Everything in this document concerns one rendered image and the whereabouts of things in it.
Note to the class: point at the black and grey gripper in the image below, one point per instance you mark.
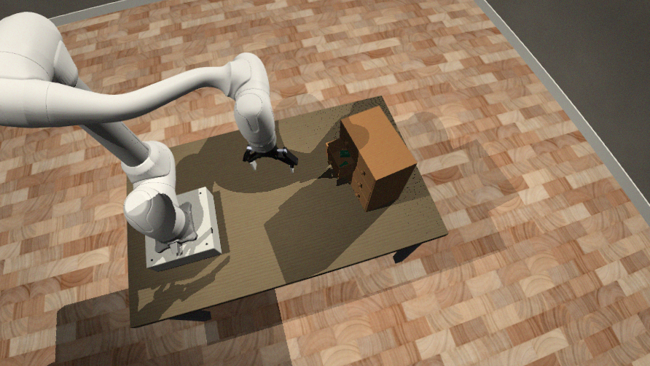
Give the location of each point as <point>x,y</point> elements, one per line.
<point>279,154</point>

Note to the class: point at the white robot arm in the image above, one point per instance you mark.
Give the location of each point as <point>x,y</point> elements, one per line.
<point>32,53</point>

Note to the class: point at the orange-brown wooden chest of drawers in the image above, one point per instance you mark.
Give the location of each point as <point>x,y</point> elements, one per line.
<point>385,154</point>

